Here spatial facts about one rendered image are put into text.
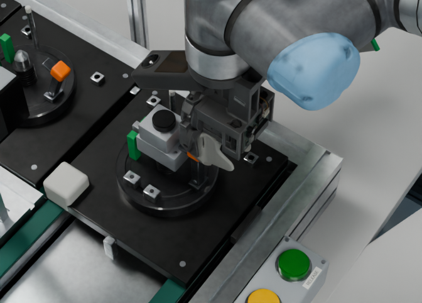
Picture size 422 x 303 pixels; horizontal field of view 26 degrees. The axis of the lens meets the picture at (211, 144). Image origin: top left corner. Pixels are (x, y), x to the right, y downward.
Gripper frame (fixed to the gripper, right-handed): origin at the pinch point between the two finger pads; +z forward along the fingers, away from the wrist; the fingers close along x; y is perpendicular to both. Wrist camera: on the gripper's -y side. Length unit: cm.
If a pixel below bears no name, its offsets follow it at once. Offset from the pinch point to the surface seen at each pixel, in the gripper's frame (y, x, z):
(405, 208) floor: 8, 76, 107
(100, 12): -41, 25, 21
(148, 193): -5.2, -5.7, 6.7
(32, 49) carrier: -35.3, 4.8, 8.2
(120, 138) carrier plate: -15.5, 0.7, 10.2
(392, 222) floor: 7, 70, 107
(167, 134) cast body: -5.1, -1.1, -1.3
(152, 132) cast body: -6.8, -2.0, -1.2
